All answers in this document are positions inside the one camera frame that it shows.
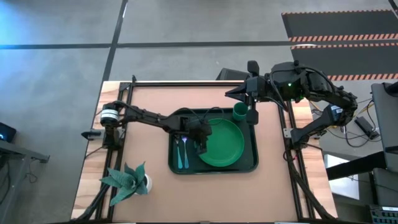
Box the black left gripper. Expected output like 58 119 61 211
185 119 214 156

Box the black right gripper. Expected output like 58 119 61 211
225 60 272 125

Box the iridescent metal fork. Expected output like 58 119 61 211
182 136 190 170

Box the green plastic plate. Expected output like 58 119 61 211
197 117 246 168

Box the green plastic cup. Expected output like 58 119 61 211
232 101 249 123

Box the iridescent metal spoon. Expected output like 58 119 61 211
174 136 183 170

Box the dark green serving tray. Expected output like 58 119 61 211
167 107 259 175

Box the black computer case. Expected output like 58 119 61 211
216 67 251 81

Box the green artificial potted plant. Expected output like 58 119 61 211
99 161 154 207

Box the black hazard-striped floor mat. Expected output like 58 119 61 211
290 42 398 82
281 9 398 43

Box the black power brick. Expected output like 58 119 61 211
354 116 381 141

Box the black desk support bar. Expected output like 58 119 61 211
325 151 388 181

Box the white box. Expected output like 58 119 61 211
323 154 361 200

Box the grey metal stand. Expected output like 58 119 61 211
0 139 50 224

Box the dark slotted equipment case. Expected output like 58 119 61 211
368 203 398 224

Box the black electronic device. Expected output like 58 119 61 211
0 121 17 143

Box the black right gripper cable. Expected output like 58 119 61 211
269 70 292 112

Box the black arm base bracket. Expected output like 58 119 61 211
81 130 103 140

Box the black diagonal frame strut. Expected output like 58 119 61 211
287 161 332 222
72 183 109 222

